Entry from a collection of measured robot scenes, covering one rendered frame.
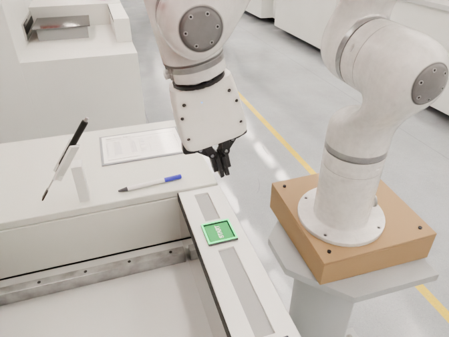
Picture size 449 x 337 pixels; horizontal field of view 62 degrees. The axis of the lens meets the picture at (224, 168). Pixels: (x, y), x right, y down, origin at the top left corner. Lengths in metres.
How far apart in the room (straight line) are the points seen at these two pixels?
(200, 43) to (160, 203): 0.48
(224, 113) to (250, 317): 0.30
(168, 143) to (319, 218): 0.42
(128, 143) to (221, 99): 0.51
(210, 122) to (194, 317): 0.39
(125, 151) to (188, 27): 0.61
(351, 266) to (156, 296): 0.40
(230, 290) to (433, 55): 0.45
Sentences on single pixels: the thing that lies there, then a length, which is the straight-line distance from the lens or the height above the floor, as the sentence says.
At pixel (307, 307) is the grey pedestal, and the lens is 1.02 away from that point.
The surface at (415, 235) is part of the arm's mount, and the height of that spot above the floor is 0.89.
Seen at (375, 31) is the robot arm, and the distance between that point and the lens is 0.66.
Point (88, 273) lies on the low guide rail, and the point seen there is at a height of 0.85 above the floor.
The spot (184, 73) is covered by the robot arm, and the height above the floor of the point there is 1.28.
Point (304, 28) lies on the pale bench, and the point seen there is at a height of 0.24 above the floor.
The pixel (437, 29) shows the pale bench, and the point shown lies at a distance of 3.81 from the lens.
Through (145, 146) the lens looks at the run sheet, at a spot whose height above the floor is 0.97.
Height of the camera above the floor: 1.45
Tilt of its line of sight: 33 degrees down
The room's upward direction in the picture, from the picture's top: straight up
